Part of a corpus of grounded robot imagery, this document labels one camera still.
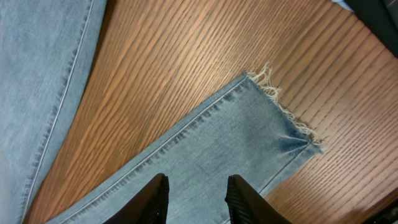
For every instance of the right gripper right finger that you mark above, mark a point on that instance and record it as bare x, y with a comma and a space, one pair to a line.
246, 206

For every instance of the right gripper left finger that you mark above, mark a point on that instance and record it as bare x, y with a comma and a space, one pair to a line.
148, 206

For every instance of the light blue cloth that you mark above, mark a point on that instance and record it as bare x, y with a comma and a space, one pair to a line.
342, 4

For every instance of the black printed garment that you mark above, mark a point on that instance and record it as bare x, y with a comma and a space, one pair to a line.
380, 16

